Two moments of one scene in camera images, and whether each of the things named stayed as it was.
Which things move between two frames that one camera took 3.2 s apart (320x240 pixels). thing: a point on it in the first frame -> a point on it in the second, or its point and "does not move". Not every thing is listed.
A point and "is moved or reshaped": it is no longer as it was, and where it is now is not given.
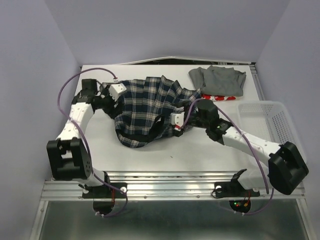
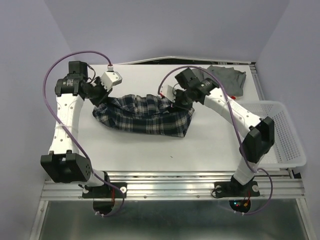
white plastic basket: (267, 120) does not move
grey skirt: (217, 81) does not move
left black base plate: (105, 191) does not move
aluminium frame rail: (162, 186) does not move
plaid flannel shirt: (144, 112) is moved or reshaped
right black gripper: (178, 134) -> (177, 102)
